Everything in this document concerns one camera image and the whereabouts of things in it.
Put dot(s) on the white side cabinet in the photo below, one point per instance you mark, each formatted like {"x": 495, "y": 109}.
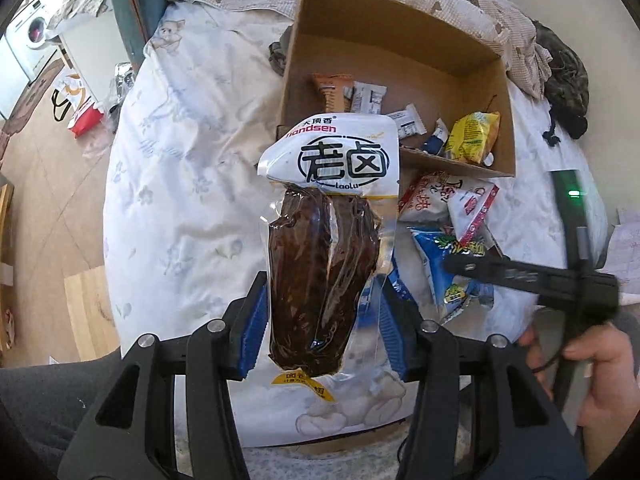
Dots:
{"x": 95, "y": 45}

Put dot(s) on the blue white packet yellow lettering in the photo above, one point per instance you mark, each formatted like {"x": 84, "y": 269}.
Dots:
{"x": 435, "y": 255}

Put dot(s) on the printed bed sheet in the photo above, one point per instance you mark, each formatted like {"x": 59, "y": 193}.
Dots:
{"x": 190, "y": 160}

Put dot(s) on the white washing machine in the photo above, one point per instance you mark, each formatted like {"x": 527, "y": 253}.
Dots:
{"x": 30, "y": 35}

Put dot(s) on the brown cardboard box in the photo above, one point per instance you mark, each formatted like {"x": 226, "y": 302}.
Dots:
{"x": 400, "y": 45}

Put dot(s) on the white kitchen cabinet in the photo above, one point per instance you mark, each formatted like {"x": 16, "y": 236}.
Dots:
{"x": 10, "y": 80}

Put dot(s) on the small white snack packet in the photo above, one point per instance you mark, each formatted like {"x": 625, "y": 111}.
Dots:
{"x": 410, "y": 122}

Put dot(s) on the blue white tube packet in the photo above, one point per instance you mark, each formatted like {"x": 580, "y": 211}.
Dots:
{"x": 437, "y": 137}

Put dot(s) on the teal chair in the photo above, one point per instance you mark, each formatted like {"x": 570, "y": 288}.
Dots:
{"x": 135, "y": 5}

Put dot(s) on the wooden stool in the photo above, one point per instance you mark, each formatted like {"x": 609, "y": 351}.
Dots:
{"x": 90, "y": 310}

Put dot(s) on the orange snack packet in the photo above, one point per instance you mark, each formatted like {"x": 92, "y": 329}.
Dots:
{"x": 330, "y": 90}

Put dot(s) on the white packet with red border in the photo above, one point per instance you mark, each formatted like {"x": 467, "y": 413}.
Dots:
{"x": 472, "y": 210}

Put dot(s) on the clear plastic bag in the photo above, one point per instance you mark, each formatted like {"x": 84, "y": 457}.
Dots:
{"x": 121, "y": 95}

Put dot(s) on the white red shopping bag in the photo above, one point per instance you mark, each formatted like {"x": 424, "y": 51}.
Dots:
{"x": 82, "y": 110}

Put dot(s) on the yellow green snack packet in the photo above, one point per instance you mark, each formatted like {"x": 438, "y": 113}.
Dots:
{"x": 472, "y": 135}

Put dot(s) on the olive cloth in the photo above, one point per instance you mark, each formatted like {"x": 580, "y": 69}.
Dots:
{"x": 281, "y": 52}

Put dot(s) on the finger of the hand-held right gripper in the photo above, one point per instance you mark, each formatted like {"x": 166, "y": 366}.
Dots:
{"x": 500, "y": 271}

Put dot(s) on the camouflage cloth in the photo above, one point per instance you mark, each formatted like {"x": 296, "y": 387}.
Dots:
{"x": 565, "y": 75}

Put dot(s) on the person's right hand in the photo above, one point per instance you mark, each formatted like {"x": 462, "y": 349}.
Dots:
{"x": 615, "y": 380}

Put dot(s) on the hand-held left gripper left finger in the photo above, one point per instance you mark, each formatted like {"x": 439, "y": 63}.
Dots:
{"x": 252, "y": 330}

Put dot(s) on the brown patterned rug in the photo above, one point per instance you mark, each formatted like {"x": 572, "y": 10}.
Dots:
{"x": 30, "y": 105}

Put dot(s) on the grey white snack packet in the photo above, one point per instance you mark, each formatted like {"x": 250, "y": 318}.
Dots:
{"x": 367, "y": 97}

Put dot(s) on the person's left trouser leg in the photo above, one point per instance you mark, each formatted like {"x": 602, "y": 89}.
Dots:
{"x": 45, "y": 400}

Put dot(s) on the white packet with red print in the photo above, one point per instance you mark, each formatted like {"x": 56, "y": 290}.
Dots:
{"x": 430, "y": 195}

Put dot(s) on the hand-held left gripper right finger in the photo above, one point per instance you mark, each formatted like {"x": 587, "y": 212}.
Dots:
{"x": 395, "y": 330}

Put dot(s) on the blue white snack packet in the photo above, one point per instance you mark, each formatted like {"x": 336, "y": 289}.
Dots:
{"x": 397, "y": 282}

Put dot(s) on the dark braised meat packet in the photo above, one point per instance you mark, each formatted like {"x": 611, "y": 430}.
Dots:
{"x": 320, "y": 270}

